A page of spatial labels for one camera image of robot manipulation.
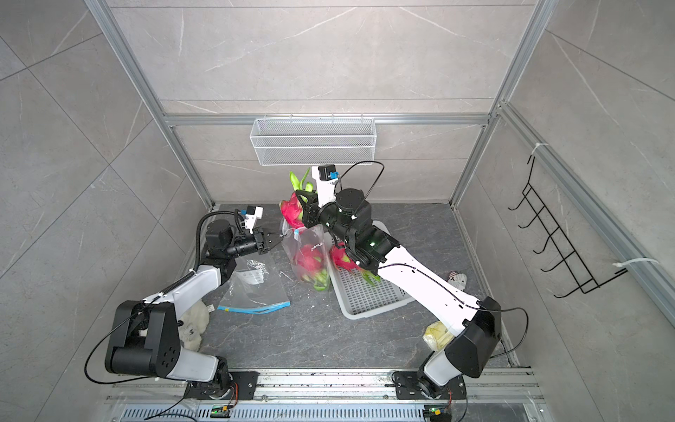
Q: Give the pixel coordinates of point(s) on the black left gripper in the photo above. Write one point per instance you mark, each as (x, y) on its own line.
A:
(262, 236)

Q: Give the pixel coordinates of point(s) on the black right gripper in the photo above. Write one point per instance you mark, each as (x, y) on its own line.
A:
(313, 212)

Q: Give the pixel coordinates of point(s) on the pink dragon fruit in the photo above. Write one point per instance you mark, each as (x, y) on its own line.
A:
(341, 260)
(292, 209)
(370, 278)
(310, 266)

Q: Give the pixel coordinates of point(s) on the zip-top bag with dragon fruit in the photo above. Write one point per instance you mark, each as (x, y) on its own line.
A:
(294, 239)

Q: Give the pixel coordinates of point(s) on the zip-top bag with blue seal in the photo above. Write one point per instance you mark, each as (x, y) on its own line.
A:
(255, 287)

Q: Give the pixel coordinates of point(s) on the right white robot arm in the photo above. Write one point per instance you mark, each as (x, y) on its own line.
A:
(476, 325)

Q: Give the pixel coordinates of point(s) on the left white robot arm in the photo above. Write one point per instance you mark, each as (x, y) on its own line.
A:
(144, 341)

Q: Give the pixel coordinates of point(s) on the yellow-green packaged snack bag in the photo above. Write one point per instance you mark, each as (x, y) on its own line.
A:
(437, 336)

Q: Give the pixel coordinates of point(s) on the white perforated plastic basket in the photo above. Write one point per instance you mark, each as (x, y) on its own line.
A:
(357, 297)

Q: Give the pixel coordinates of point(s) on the white plush teddy bear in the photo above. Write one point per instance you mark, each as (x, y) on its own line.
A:
(194, 324)

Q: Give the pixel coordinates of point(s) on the stars and stripes patterned can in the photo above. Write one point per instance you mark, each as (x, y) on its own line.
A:
(458, 280)

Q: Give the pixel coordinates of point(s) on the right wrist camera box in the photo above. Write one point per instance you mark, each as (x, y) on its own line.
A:
(326, 177)

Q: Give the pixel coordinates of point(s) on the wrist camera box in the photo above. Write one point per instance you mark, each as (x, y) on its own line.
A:
(326, 177)
(251, 215)

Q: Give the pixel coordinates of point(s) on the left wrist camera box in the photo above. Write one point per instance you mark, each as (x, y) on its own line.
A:
(251, 215)

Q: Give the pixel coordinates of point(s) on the white wire mesh wall basket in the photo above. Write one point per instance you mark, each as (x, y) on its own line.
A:
(313, 140)

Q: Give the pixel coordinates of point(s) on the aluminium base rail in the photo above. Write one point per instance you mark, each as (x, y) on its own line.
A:
(336, 395)

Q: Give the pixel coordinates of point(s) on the black wire wall hook rack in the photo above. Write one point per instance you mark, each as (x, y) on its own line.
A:
(557, 240)

